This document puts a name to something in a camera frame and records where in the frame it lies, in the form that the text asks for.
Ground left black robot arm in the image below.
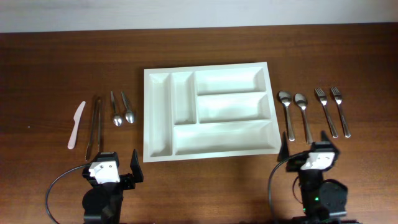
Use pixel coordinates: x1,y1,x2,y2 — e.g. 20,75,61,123
82,150,144,223

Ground right black camera cable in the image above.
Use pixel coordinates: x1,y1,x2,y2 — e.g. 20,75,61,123
267,152,307,224

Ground metal fork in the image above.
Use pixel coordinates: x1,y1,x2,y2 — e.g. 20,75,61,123
315,88,338,138
330,86,351,138

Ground white plastic cutlery tray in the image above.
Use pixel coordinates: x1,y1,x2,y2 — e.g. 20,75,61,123
143,62,281,162

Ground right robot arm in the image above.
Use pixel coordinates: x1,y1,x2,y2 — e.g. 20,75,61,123
271,131,358,223

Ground pink plastic knife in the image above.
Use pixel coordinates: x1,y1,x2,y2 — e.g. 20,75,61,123
67,101,86,149

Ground left black camera cable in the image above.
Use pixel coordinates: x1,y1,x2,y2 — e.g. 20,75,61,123
45,164,91,224

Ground long metal tongs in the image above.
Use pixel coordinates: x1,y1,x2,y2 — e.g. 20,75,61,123
85,97,102,161

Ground small metal teaspoon right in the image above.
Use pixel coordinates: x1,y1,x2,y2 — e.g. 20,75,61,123
121,91,135,124

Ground large metal spoon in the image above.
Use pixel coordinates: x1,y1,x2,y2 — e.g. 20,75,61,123
294,93,313,145
278,90,295,141

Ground small metal teaspoon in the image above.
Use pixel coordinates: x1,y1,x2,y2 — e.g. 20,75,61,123
121,91,135,124
110,91,123,126

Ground black camera cable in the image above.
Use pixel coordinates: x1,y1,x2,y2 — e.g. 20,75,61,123
45,164,91,224
267,152,307,224

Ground small metal teaspoon left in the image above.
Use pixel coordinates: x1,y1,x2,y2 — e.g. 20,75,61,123
110,91,123,126

